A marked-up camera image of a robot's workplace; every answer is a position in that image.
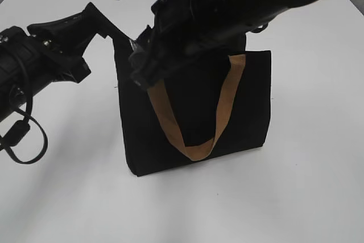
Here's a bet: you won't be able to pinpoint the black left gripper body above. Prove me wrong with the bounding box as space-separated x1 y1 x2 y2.
27 15 92 83

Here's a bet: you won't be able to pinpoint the black tote bag tan handles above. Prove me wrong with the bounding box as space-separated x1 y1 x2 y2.
113 35 271 176

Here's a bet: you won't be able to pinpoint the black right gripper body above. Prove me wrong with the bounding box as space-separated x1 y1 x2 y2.
129 0 193 88

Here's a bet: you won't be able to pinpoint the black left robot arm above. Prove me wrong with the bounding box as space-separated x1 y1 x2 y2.
1 3 131 120

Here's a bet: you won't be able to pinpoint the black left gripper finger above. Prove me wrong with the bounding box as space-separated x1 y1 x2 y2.
68 2 128 40

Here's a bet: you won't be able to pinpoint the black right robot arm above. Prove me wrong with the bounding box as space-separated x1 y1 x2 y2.
130 0 318 89

